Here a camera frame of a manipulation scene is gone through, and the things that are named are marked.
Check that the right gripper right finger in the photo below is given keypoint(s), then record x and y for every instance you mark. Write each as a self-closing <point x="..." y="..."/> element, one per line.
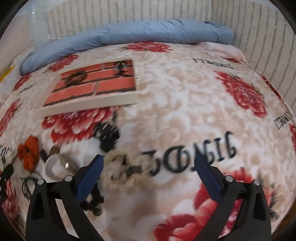
<point x="253" y="220"/>

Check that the blue rolled quilt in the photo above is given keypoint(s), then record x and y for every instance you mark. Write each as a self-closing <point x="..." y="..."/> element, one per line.
<point x="165" y="31"/>

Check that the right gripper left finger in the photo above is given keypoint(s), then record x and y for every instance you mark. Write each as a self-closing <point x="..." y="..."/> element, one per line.
<point x="43" y="219"/>

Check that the cream fuzzy scrunchie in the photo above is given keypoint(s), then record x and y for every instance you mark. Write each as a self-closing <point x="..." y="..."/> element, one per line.
<point x="126" y="171"/>

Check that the floral plush bed blanket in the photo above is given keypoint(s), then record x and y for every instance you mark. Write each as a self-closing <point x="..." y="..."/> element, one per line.
<point x="189" y="100"/>

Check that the white tray brick lining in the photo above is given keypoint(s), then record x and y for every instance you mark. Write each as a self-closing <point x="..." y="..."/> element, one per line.
<point x="108" y="83"/>

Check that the brown pinecone hair clip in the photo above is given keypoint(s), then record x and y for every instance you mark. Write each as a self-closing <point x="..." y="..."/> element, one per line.
<point x="44" y="155"/>

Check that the orange fabric scrunchie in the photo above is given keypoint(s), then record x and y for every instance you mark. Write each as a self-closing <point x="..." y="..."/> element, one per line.
<point x="29" y="153"/>

